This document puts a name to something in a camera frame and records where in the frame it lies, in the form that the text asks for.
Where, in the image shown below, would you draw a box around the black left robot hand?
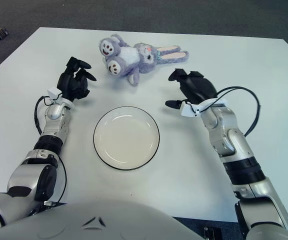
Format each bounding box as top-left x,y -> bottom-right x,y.
56,56 -> 97,102

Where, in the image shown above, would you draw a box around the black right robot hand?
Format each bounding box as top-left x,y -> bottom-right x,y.
165,67 -> 219,110

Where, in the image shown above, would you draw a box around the purple plush bunny doll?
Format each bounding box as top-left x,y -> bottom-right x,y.
98,34 -> 190,88

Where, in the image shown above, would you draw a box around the white plate with black rim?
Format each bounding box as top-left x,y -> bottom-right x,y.
93,106 -> 160,171

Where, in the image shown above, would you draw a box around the grey robot torso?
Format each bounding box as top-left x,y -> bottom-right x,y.
0,201 -> 205,240

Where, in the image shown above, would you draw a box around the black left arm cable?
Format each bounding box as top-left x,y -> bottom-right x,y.
34,95 -> 67,203

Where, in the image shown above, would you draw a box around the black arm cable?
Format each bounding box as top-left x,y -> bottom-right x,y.
215,86 -> 262,137
34,95 -> 67,203

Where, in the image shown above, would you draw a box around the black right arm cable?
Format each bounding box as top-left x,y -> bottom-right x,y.
215,86 -> 262,137

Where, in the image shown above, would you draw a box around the black metal bracket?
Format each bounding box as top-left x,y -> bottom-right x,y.
203,226 -> 222,240

